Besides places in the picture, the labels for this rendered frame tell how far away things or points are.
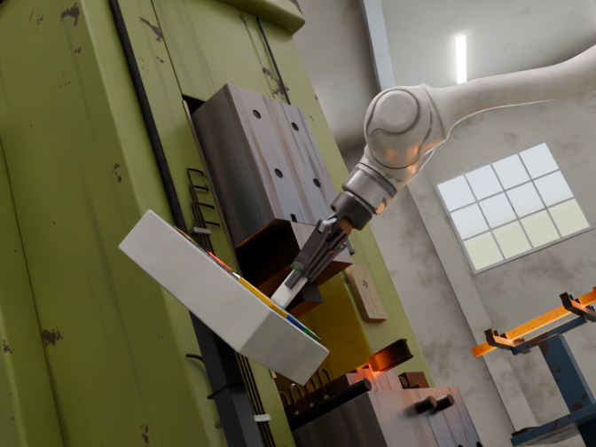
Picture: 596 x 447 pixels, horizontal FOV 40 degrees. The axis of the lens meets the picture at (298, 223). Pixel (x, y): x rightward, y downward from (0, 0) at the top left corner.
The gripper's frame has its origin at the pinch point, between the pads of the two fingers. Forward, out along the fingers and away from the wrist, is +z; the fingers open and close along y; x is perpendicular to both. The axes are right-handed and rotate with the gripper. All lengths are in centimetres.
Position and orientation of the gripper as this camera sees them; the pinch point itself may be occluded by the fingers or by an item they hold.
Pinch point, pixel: (288, 289)
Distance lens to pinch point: 150.1
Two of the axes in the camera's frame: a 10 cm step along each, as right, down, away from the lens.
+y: 2.9, 3.2, 9.0
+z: -6.2, 7.8, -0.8
